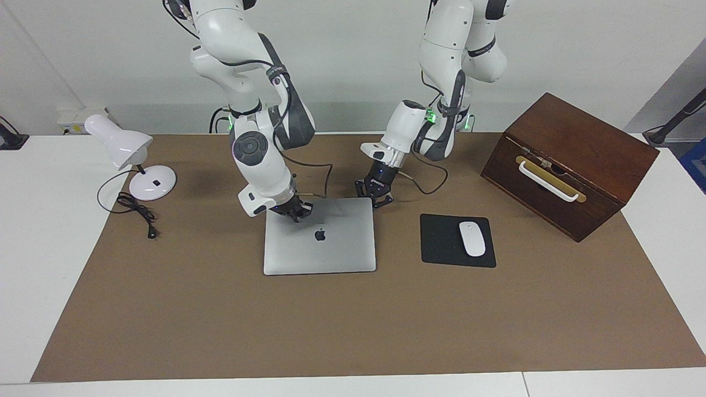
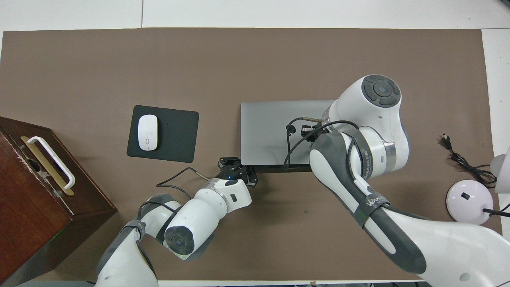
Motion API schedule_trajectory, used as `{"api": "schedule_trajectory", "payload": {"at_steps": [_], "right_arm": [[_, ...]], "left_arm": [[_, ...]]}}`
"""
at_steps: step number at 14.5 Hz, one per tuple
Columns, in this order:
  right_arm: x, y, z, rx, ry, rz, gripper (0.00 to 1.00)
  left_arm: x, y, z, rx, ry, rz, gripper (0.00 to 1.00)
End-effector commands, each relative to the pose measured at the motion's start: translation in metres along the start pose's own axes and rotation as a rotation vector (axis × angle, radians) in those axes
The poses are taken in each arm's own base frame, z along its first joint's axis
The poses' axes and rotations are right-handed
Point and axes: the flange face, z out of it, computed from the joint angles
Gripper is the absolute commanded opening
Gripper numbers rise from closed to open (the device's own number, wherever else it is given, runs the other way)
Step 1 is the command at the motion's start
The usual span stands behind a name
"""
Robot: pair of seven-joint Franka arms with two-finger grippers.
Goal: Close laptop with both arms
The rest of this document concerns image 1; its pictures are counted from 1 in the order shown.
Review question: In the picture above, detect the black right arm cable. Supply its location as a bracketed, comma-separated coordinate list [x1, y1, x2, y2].
[221, 58, 334, 199]

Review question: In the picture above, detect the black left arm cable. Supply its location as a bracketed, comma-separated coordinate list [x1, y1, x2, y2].
[400, 69, 475, 195]

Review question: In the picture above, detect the white wall power strip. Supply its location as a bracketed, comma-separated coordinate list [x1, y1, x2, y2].
[57, 108, 111, 136]

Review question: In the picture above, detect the black clamp mount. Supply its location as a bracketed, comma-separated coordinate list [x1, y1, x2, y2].
[0, 116, 29, 151]

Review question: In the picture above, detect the white box handle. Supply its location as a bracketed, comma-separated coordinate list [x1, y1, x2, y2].
[518, 160, 581, 202]

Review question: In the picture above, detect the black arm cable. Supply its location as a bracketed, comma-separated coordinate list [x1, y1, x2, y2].
[221, 58, 334, 199]
[400, 69, 475, 195]

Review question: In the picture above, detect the white desk lamp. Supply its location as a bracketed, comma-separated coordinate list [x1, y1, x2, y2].
[84, 114, 177, 201]

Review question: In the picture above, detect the black tripod stand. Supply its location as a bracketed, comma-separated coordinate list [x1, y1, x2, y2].
[643, 88, 706, 147]

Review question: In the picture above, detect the white computer mouse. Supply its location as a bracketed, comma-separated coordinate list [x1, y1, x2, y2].
[459, 221, 486, 257]

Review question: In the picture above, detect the silver grey laptop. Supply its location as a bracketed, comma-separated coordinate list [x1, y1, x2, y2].
[263, 197, 377, 276]

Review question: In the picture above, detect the black mouse pad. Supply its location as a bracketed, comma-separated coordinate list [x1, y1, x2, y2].
[420, 213, 497, 269]

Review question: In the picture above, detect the brown table mat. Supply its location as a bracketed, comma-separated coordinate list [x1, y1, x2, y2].
[30, 132, 706, 383]

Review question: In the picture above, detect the dark brown wooden box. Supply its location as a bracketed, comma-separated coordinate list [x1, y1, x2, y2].
[480, 92, 660, 243]

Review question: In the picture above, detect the black base cable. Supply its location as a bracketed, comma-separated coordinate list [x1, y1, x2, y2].
[208, 106, 233, 133]

